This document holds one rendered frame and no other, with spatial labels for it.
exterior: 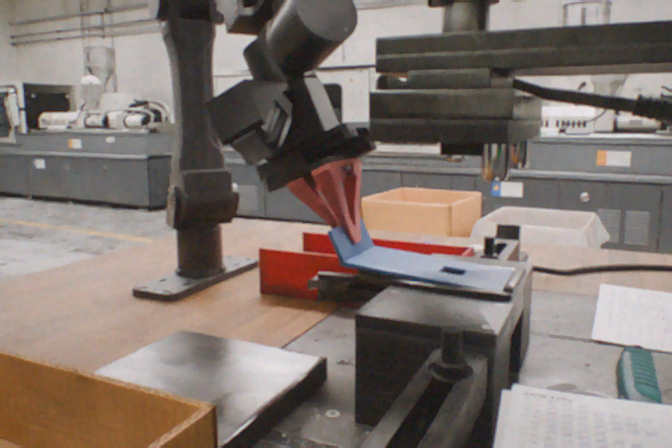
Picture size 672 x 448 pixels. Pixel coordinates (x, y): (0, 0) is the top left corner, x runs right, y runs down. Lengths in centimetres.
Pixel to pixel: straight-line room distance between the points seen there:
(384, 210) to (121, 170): 523
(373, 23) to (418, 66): 728
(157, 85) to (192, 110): 922
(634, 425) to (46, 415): 36
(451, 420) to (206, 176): 53
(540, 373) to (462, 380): 21
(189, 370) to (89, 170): 767
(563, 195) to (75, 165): 616
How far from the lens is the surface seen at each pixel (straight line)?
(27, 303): 79
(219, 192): 75
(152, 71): 1006
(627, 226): 496
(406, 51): 44
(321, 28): 46
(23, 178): 935
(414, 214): 278
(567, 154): 493
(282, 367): 48
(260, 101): 44
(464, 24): 45
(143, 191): 738
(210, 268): 79
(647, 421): 38
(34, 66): 1257
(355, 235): 51
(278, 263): 71
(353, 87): 555
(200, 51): 77
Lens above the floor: 112
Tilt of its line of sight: 9 degrees down
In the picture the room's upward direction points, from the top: straight up
